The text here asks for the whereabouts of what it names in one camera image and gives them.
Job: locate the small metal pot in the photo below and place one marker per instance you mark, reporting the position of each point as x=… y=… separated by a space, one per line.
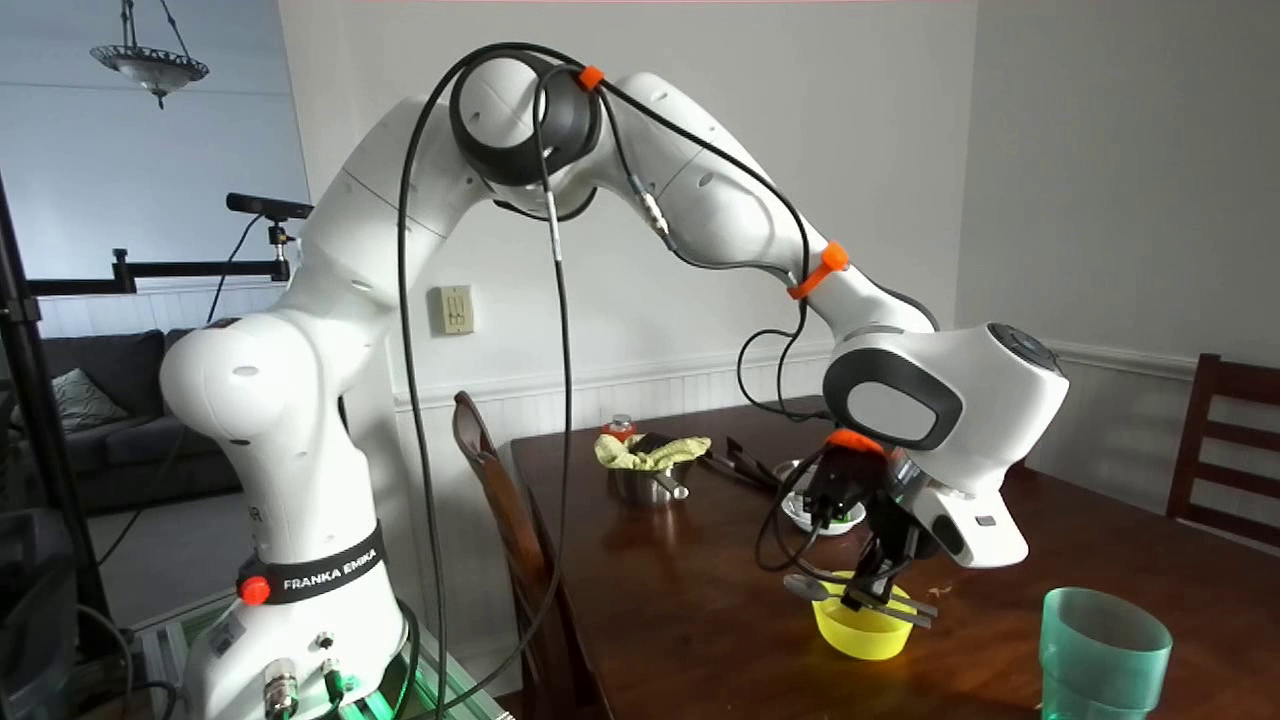
x=646 y=491

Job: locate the hanging ceiling lamp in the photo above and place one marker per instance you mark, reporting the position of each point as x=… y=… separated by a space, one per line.
x=151 y=66

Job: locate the black camera stand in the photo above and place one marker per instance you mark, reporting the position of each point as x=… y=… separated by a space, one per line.
x=42 y=401

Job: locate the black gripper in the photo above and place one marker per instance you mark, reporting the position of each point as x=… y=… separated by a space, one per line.
x=898 y=511

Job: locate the dark wooden chair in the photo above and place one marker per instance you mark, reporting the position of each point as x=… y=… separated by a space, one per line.
x=1200 y=441
x=513 y=534

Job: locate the teal translucent cup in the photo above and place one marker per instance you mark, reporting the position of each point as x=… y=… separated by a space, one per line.
x=1105 y=662

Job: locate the robot mounting stand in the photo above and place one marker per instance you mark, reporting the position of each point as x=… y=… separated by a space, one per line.
x=463 y=696

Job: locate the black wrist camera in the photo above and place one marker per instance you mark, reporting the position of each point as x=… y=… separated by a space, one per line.
x=843 y=481

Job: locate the silver fork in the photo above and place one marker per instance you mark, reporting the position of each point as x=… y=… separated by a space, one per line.
x=916 y=607

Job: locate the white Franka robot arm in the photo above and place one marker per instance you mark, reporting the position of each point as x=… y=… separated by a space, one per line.
x=321 y=295

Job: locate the yellow plastic bowl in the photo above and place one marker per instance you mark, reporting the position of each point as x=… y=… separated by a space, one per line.
x=863 y=640

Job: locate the grey cushion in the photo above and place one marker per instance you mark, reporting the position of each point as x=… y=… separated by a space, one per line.
x=85 y=398

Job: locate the small metal bowl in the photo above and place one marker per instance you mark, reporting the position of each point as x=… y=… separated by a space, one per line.
x=800 y=514

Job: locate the dark grey sofa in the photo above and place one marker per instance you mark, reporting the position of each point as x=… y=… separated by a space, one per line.
x=134 y=446

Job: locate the beige wall switch plate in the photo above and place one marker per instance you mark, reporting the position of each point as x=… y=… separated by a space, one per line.
x=450 y=310

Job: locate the yellow-green cloth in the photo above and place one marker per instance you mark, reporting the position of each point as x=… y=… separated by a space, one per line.
x=626 y=452

